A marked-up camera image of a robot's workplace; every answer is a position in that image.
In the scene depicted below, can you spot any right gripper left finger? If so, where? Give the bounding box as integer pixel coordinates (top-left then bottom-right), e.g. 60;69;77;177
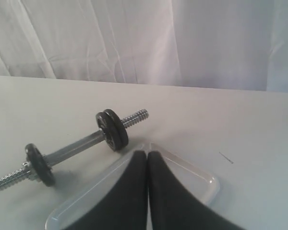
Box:
66;150;148;230

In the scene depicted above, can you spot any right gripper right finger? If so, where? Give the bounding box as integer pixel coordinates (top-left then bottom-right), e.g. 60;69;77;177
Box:
147;151;235;230

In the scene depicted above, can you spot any black weight plate end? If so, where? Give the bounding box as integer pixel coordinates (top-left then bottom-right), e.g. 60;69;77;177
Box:
96;112;122;151

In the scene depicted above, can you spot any chrome threaded dumbbell bar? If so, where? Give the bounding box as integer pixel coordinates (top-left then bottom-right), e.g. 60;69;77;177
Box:
0;109;149;192

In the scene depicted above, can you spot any white rectangular plastic tray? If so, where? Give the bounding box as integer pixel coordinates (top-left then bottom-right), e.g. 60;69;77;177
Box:
45;142;220;230

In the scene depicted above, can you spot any chrome collar nut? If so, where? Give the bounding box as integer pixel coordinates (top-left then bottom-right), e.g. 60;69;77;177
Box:
22;161;41;182

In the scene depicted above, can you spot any white backdrop curtain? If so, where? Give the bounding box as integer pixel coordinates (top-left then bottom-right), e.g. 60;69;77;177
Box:
0;0;288;92

